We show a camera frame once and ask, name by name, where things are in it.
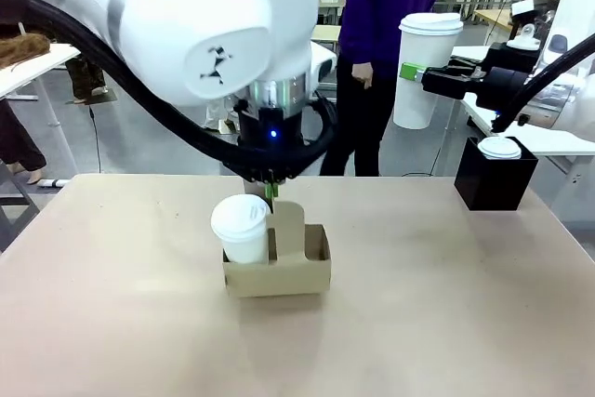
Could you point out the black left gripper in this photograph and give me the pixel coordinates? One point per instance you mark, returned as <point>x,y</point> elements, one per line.
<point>265,127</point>

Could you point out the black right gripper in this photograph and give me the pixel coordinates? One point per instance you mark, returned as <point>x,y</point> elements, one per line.
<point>502,88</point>

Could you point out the tall white lidded paper cup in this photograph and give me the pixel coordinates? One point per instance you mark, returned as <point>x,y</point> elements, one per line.
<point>418,104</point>

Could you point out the brown cardboard cup carrier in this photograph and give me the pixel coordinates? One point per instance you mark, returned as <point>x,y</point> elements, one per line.
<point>279,281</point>

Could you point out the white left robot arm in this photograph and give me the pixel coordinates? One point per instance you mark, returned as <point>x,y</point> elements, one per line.
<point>162,20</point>

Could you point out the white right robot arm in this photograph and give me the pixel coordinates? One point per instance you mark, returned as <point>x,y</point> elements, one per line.
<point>586,67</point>

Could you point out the person's right forearm purple sleeve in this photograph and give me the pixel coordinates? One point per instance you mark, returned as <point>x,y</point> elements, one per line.
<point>355,39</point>

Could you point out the small white lidded paper cup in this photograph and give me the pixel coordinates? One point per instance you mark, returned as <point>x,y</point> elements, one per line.
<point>241,239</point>

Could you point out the white lidded cup in box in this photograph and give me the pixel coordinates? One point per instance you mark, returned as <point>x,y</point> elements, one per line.
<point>499,148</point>

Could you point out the person's right hand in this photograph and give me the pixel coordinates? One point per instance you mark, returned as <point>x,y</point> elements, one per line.
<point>362,74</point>

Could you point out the white round knob object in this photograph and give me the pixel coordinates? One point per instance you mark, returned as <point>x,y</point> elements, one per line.
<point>525,39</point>

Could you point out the black open box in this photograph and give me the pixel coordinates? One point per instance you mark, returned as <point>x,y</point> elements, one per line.
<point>493,188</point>

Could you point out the background person's camouflage legs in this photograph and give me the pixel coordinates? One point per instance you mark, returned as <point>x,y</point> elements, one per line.
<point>83,76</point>

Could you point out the background person in maroon trousers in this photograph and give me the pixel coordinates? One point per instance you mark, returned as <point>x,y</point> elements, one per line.
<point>18,136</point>

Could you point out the white table with metal legs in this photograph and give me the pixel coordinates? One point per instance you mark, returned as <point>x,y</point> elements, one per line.
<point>42,60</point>

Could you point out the brown furry bundle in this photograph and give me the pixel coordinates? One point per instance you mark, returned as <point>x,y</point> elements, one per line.
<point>23,48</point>

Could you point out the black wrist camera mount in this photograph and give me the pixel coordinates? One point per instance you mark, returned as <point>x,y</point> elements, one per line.
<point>511,57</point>

